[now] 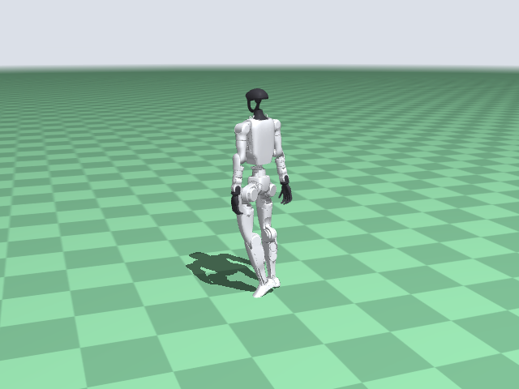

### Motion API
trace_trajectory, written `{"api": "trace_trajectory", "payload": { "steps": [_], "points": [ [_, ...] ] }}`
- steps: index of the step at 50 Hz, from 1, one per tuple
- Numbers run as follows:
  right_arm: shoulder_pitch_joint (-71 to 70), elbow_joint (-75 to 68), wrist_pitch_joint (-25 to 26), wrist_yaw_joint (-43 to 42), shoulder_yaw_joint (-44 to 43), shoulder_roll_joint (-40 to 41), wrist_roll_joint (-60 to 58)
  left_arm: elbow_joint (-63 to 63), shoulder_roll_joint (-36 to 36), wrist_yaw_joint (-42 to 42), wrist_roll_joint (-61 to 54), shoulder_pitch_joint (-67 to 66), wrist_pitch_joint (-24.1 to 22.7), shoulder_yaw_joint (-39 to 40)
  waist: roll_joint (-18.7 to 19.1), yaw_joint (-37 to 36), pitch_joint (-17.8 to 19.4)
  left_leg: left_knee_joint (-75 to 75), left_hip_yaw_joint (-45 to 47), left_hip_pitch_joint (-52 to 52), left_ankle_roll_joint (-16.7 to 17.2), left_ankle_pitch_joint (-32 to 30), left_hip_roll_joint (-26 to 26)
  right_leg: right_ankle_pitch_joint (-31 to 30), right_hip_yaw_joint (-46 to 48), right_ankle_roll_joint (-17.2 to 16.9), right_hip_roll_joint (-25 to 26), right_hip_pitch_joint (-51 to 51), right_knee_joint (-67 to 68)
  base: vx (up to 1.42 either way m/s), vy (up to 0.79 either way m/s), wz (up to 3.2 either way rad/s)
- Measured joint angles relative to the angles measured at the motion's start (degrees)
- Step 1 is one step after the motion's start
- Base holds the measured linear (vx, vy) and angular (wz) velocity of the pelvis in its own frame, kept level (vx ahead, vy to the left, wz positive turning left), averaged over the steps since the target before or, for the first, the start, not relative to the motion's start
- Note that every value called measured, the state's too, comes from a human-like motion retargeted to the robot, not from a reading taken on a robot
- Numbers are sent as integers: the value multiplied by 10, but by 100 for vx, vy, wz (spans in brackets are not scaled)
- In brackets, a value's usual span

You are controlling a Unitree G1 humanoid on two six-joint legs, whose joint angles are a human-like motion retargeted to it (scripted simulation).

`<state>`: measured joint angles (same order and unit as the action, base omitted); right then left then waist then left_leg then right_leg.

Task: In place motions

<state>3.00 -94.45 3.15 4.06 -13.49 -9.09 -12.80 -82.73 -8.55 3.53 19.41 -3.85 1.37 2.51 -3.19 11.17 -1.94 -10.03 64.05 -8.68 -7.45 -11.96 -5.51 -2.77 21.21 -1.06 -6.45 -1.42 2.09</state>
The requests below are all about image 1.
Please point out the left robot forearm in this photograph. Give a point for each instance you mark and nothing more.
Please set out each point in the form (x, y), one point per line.
(237, 176)

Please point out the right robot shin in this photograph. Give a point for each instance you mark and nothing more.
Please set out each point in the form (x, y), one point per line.
(270, 255)

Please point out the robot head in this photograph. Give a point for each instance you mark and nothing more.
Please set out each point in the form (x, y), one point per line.
(257, 95)

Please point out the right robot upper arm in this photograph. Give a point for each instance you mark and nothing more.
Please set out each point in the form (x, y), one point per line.
(277, 146)

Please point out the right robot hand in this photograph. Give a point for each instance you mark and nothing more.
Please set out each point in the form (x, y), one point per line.
(286, 191)

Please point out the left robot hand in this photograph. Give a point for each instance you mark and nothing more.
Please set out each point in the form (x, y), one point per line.
(234, 200)

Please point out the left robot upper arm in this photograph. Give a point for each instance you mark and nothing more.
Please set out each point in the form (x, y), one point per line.
(241, 131)

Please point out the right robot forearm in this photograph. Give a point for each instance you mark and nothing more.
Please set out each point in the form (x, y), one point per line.
(281, 169)

